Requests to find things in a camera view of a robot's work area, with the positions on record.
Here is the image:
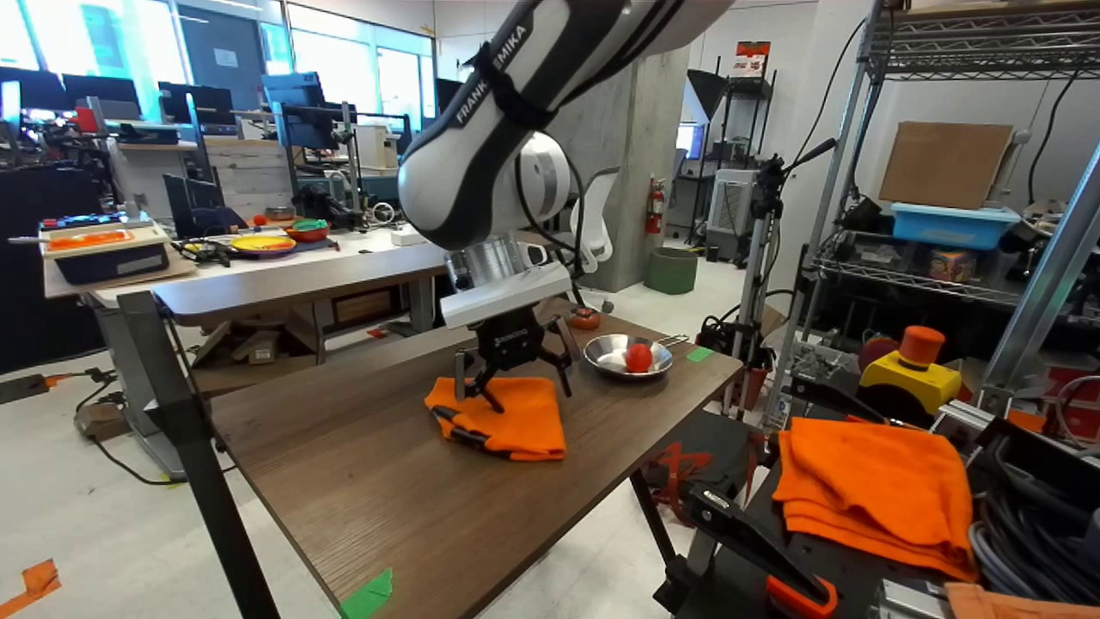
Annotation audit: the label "yellow emergency stop button box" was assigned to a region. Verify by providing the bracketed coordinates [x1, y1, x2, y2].
[854, 325, 967, 421]

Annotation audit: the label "metal wire shelf rack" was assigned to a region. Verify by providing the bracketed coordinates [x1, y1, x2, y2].
[787, 0, 1100, 358]

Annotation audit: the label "green and red bowls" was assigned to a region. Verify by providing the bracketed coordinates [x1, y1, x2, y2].
[284, 216, 336, 247]

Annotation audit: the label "blue plastic bin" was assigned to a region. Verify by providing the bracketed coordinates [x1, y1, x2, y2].
[886, 200, 1024, 255]

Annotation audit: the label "black floor cable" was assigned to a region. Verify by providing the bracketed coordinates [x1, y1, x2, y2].
[67, 367, 184, 488]

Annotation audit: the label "red fire extinguisher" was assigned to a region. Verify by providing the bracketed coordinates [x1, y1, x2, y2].
[643, 176, 671, 240]

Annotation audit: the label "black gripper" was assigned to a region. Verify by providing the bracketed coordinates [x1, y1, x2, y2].
[466, 307, 576, 415]

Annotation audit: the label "black clamp with orange handle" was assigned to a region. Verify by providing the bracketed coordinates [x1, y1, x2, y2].
[651, 479, 842, 619]

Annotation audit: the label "folded orange cloth pile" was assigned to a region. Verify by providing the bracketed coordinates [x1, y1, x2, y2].
[771, 415, 979, 585]

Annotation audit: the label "brown cardboard sheet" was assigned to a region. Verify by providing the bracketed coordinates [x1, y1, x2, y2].
[877, 120, 1018, 214]

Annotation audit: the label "white office chair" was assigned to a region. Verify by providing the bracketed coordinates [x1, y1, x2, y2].
[567, 168, 620, 279]

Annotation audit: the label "box with orange item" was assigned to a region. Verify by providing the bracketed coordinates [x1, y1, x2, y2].
[35, 216, 175, 289]

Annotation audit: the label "orange cloth with black trim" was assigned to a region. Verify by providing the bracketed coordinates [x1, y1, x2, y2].
[418, 375, 569, 467]

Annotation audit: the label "orange floor tape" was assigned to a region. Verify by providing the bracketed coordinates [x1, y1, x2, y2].
[0, 556, 66, 619]

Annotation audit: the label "green round bin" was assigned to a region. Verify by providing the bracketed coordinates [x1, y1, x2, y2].
[643, 240, 701, 299]

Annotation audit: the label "grey standing desk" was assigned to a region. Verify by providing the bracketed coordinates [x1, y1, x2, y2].
[84, 234, 473, 482]

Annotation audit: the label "large green tape piece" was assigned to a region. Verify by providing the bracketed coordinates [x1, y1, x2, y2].
[336, 567, 397, 619]

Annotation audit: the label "silver metal bowl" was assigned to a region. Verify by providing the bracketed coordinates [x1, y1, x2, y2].
[576, 331, 678, 386]

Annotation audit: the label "wooden table with black legs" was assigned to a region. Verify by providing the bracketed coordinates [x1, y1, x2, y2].
[151, 299, 747, 619]

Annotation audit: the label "yellow plate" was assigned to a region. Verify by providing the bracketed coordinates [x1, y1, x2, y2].
[225, 230, 303, 263]

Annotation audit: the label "camera on tripod stand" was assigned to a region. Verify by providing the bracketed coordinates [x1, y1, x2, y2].
[693, 137, 842, 381]

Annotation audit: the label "aluminium extrusion bar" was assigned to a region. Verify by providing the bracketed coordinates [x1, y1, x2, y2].
[979, 146, 1100, 407]

